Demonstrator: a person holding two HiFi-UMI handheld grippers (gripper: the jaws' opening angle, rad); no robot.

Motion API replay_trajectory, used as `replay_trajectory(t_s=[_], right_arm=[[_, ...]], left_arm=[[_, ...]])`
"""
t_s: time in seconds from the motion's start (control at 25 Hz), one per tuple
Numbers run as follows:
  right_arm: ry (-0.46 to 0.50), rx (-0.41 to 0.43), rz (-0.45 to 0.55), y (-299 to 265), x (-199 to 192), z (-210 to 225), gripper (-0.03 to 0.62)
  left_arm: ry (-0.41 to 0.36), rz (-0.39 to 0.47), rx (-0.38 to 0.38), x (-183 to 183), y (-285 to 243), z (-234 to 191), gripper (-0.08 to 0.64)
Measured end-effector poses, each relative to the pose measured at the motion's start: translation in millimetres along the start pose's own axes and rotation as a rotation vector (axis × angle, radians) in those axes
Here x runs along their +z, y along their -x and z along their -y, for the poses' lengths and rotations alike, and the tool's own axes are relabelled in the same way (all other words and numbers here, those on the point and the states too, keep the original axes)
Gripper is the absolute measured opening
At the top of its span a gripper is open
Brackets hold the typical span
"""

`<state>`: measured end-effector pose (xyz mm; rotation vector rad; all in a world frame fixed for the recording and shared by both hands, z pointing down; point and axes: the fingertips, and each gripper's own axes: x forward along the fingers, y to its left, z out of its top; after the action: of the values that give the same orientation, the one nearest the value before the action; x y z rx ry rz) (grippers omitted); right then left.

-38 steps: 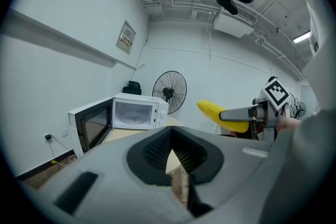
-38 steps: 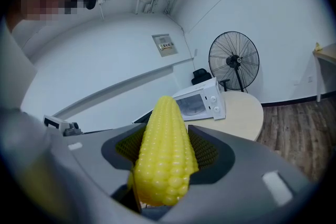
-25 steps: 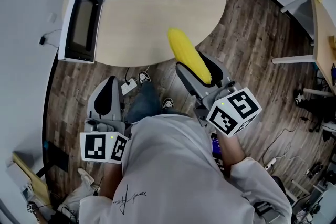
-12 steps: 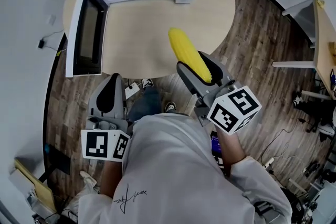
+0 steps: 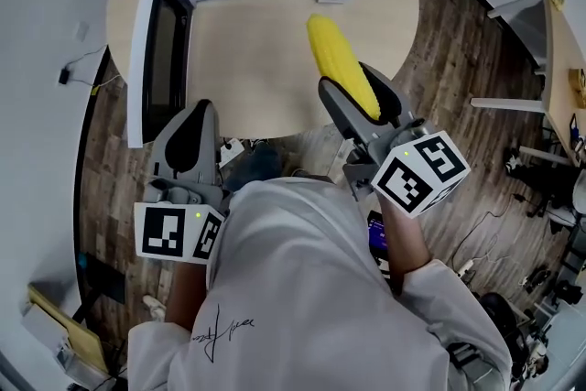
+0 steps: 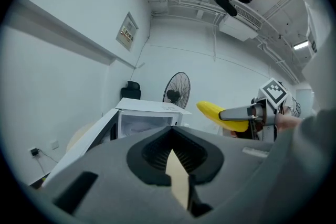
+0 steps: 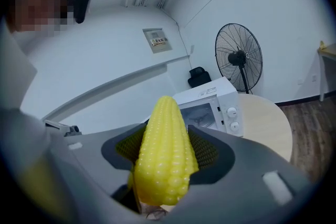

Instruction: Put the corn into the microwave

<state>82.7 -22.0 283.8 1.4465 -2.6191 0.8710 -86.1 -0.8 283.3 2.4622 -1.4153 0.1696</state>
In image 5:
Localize person's left forearm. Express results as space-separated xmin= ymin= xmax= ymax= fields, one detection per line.
xmin=163 ymin=259 xmax=211 ymax=332

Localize person's right forearm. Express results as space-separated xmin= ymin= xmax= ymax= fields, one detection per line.
xmin=378 ymin=195 xmax=432 ymax=295

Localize yellow plastic item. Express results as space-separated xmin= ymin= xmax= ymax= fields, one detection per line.
xmin=568 ymin=67 xmax=586 ymax=110

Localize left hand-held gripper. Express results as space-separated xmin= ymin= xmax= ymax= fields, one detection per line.
xmin=134 ymin=100 xmax=232 ymax=266

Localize round wooden table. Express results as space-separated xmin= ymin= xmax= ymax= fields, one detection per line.
xmin=105 ymin=0 xmax=420 ymax=142

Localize yellow corn cob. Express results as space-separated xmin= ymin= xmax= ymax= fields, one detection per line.
xmin=305 ymin=13 xmax=383 ymax=123

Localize black flat panel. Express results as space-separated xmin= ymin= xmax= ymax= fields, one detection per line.
xmin=76 ymin=250 xmax=128 ymax=306

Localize phone with purple screen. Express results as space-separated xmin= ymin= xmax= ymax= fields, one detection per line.
xmin=365 ymin=209 xmax=391 ymax=274

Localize person's grey trousers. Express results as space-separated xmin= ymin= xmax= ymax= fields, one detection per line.
xmin=222 ymin=143 xmax=338 ymax=194

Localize light wooden desk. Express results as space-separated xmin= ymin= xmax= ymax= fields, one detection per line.
xmin=26 ymin=282 xmax=110 ymax=375

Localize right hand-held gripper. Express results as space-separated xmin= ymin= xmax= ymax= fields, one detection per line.
xmin=319 ymin=61 xmax=472 ymax=219

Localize black office chair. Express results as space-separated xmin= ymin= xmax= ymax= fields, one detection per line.
xmin=478 ymin=291 xmax=550 ymax=381

